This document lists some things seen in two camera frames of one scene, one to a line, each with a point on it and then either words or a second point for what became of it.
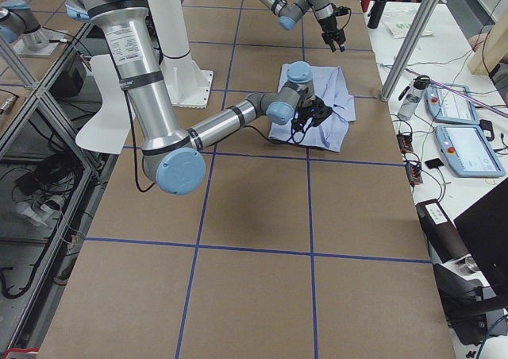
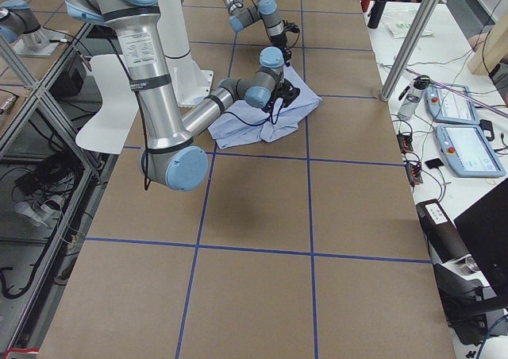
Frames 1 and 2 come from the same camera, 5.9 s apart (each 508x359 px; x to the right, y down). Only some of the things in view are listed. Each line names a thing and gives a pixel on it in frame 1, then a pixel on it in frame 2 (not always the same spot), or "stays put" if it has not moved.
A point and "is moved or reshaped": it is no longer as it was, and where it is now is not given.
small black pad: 433,163 stays put
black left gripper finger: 332,45 to 287,55
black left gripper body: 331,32 to 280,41
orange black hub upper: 405,142 stays put
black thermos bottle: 377,8 stays put
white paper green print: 398,25 stays put
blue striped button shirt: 331,88 is moved or reshaped
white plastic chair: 111,130 stays put
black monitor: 484,229 stays put
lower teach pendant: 469,153 stays put
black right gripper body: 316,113 to 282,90
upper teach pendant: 454,103 stays put
